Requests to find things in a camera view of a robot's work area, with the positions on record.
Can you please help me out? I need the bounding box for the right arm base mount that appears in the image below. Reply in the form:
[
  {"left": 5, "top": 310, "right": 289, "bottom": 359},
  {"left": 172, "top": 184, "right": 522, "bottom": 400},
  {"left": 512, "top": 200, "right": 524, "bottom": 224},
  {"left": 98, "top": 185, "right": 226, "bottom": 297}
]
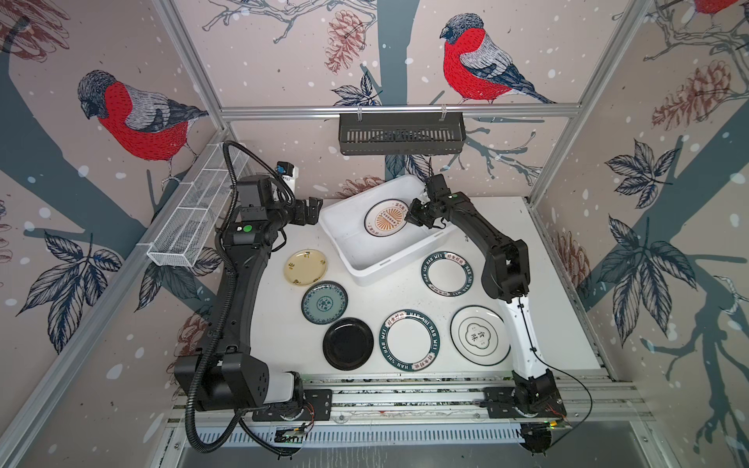
[{"left": 479, "top": 386, "right": 568, "bottom": 419}]

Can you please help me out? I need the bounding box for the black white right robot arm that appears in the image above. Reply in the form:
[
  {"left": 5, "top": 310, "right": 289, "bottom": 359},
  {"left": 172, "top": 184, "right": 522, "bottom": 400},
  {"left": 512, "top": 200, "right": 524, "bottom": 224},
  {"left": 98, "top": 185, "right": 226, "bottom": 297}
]
[{"left": 406, "top": 193, "right": 561, "bottom": 415}]

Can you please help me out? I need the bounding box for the white plastic bin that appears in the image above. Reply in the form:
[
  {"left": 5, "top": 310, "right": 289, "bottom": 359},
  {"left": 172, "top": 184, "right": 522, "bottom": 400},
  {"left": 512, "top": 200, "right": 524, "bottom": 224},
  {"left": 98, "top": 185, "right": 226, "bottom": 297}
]
[{"left": 319, "top": 175, "right": 456, "bottom": 287}]

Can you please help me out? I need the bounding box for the large green rimmed plate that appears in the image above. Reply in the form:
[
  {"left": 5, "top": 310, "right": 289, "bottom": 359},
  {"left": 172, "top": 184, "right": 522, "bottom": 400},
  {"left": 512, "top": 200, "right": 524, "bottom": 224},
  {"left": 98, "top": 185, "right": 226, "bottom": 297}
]
[{"left": 378, "top": 309, "right": 441, "bottom": 372}]

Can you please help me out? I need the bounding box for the black hanging wire basket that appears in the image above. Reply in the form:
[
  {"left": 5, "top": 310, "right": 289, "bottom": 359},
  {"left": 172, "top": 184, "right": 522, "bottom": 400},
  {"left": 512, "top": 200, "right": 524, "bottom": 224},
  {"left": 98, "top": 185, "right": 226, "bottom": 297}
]
[{"left": 339, "top": 112, "right": 466, "bottom": 156}]

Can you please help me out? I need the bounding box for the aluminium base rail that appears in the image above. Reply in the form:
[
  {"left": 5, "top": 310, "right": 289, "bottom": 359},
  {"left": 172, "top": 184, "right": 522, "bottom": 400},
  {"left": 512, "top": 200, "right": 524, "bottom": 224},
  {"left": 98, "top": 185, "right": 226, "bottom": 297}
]
[{"left": 169, "top": 370, "right": 651, "bottom": 423}]

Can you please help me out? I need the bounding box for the green rimmed white plate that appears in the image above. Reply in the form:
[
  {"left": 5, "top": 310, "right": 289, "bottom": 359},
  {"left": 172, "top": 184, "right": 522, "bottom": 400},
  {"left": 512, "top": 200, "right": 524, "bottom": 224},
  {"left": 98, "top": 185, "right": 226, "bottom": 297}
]
[{"left": 421, "top": 251, "right": 474, "bottom": 298}]

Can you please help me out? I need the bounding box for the orange sunburst white plate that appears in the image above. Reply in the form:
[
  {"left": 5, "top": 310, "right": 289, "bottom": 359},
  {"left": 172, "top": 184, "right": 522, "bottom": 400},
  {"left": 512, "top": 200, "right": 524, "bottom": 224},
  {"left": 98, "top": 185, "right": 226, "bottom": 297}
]
[{"left": 363, "top": 199, "right": 409, "bottom": 238}]

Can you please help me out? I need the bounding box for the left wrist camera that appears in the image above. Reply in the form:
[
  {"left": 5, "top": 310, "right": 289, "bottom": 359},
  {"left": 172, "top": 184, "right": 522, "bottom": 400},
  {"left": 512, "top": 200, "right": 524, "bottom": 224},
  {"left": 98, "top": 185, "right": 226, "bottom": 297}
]
[{"left": 276, "top": 161, "right": 300, "bottom": 192}]

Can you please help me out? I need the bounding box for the yellow translucent plate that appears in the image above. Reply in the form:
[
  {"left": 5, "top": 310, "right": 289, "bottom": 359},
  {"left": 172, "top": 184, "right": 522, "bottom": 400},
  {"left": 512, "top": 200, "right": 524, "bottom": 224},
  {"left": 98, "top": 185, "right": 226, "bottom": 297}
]
[{"left": 283, "top": 249, "right": 328, "bottom": 286}]

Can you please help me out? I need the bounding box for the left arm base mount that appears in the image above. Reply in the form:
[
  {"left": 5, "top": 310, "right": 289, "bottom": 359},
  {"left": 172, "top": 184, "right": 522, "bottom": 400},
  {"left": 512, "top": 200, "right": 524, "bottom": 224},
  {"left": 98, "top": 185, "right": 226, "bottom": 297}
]
[{"left": 252, "top": 389, "right": 333, "bottom": 423}]

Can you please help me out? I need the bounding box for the teal patterned small plate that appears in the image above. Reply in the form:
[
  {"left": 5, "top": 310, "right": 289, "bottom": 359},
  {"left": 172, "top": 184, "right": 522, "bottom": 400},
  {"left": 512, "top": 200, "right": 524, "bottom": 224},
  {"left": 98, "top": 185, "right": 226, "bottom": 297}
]
[{"left": 300, "top": 281, "right": 348, "bottom": 325}]

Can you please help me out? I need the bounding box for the white mesh wall shelf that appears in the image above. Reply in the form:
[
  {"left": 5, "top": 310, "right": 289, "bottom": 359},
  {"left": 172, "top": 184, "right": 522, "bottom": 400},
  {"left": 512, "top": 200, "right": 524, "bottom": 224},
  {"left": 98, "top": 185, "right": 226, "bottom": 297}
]
[{"left": 147, "top": 144, "right": 231, "bottom": 267}]

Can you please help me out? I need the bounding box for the black corrugated cable conduit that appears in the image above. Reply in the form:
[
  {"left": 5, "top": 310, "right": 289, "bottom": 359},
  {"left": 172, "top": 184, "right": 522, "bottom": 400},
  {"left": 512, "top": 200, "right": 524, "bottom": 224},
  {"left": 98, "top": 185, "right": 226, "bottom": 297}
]
[{"left": 183, "top": 139, "right": 296, "bottom": 454}]

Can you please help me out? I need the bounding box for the black round plate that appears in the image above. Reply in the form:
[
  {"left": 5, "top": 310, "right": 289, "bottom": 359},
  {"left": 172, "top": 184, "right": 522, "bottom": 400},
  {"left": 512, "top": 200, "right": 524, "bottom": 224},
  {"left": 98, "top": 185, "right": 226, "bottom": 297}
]
[{"left": 323, "top": 318, "right": 374, "bottom": 372}]

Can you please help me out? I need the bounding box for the white plate thin green rim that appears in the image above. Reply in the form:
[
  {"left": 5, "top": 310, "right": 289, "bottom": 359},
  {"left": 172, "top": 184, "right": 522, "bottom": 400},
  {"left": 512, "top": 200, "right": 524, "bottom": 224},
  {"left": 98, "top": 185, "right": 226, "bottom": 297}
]
[{"left": 451, "top": 305, "right": 511, "bottom": 367}]

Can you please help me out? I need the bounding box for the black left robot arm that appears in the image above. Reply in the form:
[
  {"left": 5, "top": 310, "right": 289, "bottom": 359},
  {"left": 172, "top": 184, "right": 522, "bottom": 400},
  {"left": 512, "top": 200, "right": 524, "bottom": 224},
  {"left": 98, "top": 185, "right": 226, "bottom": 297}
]
[{"left": 174, "top": 175, "right": 323, "bottom": 411}]

